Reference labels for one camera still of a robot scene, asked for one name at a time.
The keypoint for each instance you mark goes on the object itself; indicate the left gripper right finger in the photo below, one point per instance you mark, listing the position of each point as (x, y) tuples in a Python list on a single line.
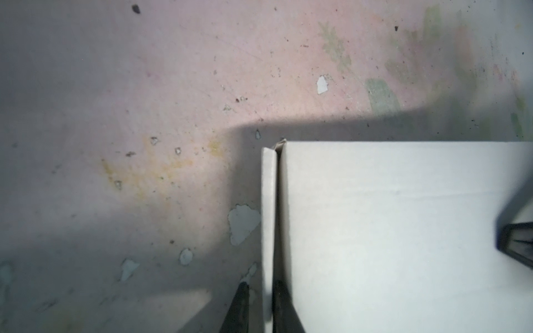
[(285, 318)]

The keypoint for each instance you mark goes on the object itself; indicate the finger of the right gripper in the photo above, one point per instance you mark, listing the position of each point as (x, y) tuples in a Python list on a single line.
[(515, 241)]

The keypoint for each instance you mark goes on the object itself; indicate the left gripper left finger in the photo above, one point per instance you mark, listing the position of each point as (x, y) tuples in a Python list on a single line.
[(237, 317)]

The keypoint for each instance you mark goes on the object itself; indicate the white paper box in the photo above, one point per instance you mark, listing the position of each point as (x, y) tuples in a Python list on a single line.
[(396, 236)]

